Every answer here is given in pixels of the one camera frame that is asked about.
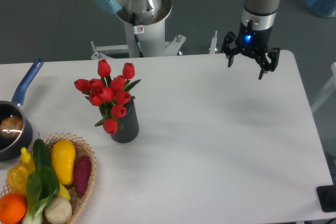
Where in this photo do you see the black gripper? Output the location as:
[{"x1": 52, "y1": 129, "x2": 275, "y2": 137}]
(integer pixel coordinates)
[{"x1": 221, "y1": 23, "x2": 280, "y2": 80}]

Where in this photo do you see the red tulip bouquet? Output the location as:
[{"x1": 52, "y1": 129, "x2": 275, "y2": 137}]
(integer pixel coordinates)
[{"x1": 74, "y1": 59, "x2": 141, "y2": 135}]

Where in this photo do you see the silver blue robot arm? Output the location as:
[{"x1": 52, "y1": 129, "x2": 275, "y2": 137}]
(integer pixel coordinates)
[{"x1": 94, "y1": 0, "x2": 280, "y2": 73}]

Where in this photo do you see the dark grey ribbed vase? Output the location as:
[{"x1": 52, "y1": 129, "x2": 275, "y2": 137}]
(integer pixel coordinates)
[{"x1": 96, "y1": 99, "x2": 139, "y2": 144}]

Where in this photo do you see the black device at table edge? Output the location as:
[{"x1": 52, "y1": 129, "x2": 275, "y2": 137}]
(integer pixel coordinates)
[{"x1": 316, "y1": 185, "x2": 335, "y2": 212}]

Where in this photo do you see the purple sweet potato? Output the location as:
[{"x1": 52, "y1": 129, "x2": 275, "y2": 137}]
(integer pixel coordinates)
[{"x1": 73, "y1": 155, "x2": 91, "y2": 196}]

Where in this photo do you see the yellow squash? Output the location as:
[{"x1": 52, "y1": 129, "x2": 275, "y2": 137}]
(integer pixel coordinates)
[{"x1": 51, "y1": 140, "x2": 76, "y2": 186}]

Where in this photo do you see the green cucumber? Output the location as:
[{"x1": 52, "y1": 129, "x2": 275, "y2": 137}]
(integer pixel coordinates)
[{"x1": 33, "y1": 138, "x2": 53, "y2": 170}]

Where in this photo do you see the green bok choy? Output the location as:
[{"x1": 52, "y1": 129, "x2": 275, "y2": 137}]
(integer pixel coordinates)
[{"x1": 22, "y1": 165, "x2": 60, "y2": 224}]

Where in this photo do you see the beige garlic bulb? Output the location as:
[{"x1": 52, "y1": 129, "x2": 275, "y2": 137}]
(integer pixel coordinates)
[{"x1": 44, "y1": 196, "x2": 72, "y2": 224}]

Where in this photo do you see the browned patty in pan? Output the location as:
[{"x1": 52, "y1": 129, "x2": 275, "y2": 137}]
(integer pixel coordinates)
[{"x1": 1, "y1": 116, "x2": 23, "y2": 138}]

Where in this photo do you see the woven wicker basket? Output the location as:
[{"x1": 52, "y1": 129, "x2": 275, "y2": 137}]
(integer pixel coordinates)
[{"x1": 1, "y1": 133, "x2": 96, "y2": 223}]

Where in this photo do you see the yellow bell pepper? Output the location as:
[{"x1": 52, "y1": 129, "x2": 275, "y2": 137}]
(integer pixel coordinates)
[{"x1": 7, "y1": 165, "x2": 31, "y2": 196}]

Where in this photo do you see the orange fruit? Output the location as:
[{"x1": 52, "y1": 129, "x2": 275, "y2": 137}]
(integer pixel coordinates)
[{"x1": 1, "y1": 193, "x2": 27, "y2": 223}]

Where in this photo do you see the white metal frame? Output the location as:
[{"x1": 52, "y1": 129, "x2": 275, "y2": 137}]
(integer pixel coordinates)
[{"x1": 310, "y1": 62, "x2": 335, "y2": 114}]

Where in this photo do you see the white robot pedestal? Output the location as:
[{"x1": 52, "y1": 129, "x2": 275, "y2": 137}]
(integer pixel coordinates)
[{"x1": 91, "y1": 0, "x2": 186, "y2": 60}]

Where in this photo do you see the blue handled saucepan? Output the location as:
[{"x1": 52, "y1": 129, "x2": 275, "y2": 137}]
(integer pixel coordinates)
[{"x1": 1, "y1": 58, "x2": 44, "y2": 162}]

